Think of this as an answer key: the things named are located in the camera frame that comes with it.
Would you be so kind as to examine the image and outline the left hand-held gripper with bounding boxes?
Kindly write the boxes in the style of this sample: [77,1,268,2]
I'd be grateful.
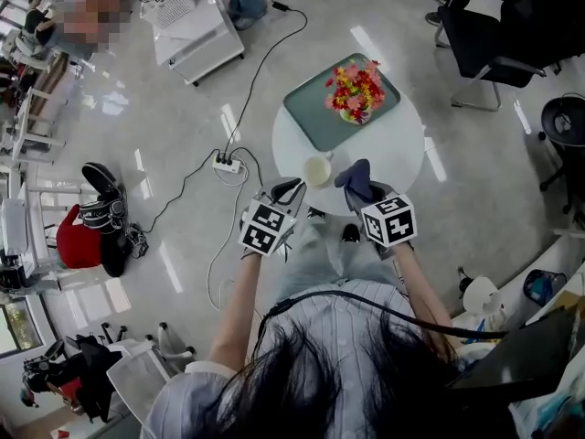
[237,177,308,259]

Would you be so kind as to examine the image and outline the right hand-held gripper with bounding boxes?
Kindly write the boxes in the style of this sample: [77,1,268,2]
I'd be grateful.
[343,180,419,261]

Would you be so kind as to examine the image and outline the dark blue cloth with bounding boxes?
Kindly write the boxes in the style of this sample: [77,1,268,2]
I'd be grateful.
[334,158,374,205]

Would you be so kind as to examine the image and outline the cream white mug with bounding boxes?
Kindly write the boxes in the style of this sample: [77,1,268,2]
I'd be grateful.
[302,152,335,189]

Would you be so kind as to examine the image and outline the person's right forearm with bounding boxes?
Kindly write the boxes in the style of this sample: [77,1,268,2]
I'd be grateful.
[391,241,460,352]

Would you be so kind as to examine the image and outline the person's left forearm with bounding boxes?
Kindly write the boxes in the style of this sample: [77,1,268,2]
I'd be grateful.
[204,243,262,366]

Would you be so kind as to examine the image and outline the round white table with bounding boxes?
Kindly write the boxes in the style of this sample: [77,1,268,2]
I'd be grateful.
[271,91,427,219]

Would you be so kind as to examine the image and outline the white power strip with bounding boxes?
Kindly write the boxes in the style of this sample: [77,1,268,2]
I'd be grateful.
[211,151,244,176]

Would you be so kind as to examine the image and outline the person's light jeans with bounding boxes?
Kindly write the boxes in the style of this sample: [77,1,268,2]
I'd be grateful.
[272,215,403,302]

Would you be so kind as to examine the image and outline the green rectangular tray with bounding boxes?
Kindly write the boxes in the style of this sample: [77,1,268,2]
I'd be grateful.
[282,52,403,153]

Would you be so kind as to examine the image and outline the pot of red flowers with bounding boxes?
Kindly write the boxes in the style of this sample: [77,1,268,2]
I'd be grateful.
[324,59,384,127]

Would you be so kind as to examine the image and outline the person's striped shirt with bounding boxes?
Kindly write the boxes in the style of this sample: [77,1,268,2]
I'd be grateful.
[140,277,463,439]

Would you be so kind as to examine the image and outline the white desk lamp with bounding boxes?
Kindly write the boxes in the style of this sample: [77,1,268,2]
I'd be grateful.
[458,266,505,324]

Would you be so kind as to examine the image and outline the white wheeled cart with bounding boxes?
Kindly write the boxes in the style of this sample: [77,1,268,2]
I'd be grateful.
[138,0,247,87]

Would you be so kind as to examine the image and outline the black and white backpack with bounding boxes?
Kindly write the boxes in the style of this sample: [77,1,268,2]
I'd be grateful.
[80,162,131,279]

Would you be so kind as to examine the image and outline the black mesh bin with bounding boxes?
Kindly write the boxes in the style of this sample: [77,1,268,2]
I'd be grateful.
[522,267,569,302]

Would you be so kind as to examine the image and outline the black round stool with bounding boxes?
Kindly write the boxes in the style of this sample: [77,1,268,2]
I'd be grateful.
[537,92,585,215]

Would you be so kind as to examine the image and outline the black office chair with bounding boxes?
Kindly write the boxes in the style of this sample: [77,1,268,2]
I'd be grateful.
[432,0,585,112]

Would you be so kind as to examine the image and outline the red bag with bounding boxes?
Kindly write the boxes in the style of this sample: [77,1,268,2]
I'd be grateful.
[55,204,103,270]

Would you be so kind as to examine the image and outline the black flat panel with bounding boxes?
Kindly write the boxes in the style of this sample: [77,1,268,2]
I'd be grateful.
[447,306,585,404]

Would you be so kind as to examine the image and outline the white mesh office chair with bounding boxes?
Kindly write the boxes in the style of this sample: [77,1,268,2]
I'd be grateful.
[103,321,198,430]

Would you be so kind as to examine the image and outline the white cable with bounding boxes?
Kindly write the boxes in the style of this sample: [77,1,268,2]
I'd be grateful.
[206,146,264,311]

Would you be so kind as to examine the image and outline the black headset cable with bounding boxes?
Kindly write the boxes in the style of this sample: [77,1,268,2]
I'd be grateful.
[256,287,509,343]

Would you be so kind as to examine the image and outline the long black power cable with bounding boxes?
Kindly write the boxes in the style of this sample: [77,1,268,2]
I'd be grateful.
[136,0,309,246]

